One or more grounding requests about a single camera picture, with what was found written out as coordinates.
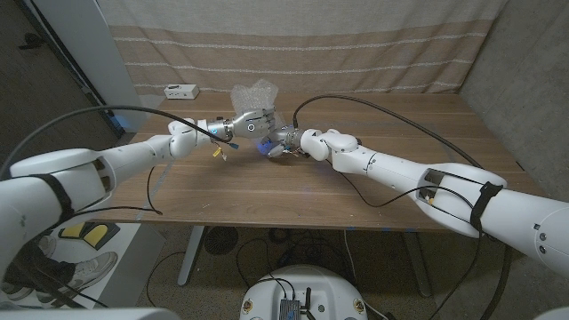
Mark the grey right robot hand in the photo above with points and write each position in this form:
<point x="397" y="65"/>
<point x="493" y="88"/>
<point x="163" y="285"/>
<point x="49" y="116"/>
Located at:
<point x="284" y="140"/>

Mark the person dark trouser leg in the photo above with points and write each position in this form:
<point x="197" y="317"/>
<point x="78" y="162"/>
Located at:
<point x="40" y="269"/>

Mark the white grey sneaker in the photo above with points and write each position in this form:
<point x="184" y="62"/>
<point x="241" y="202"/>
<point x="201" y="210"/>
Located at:
<point x="95" y="269"/>
<point x="13" y="291"/>

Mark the dark wooden door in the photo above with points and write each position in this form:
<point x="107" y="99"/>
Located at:
<point x="35" y="80"/>

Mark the white table leg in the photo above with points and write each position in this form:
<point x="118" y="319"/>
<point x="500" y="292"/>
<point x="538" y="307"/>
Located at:
<point x="190" y="258"/>
<point x="418" y="266"/>

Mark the white power strip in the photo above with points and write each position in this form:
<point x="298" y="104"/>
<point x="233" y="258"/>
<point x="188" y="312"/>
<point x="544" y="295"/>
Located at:
<point x="181" y="91"/>

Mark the beige striped curtain backdrop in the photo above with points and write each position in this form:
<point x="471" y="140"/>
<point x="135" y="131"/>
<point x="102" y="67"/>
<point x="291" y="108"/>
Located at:
<point x="355" y="53"/>

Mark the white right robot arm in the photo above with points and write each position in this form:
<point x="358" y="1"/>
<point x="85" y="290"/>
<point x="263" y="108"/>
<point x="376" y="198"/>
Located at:
<point x="444" y="200"/>

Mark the round black floor fan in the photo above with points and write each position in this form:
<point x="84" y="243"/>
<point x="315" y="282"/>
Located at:
<point x="221" y="240"/>

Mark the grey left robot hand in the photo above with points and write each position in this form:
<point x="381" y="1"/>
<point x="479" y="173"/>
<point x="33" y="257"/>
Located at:
<point x="253" y="124"/>

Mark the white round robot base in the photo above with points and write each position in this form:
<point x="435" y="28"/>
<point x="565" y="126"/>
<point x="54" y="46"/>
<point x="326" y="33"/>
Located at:
<point x="329" y="289"/>

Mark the clear bubble wrap sheet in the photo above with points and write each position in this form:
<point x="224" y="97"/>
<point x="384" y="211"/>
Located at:
<point x="253" y="95"/>

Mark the small grey electronics box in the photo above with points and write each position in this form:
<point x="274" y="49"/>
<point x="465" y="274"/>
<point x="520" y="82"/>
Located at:
<point x="289" y="310"/>

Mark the yellow black foot pedal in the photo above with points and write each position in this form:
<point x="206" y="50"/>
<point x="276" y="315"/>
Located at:
<point x="89" y="233"/>

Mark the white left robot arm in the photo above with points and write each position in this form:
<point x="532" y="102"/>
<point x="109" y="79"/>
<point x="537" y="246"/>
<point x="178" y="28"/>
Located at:
<point x="66" y="178"/>

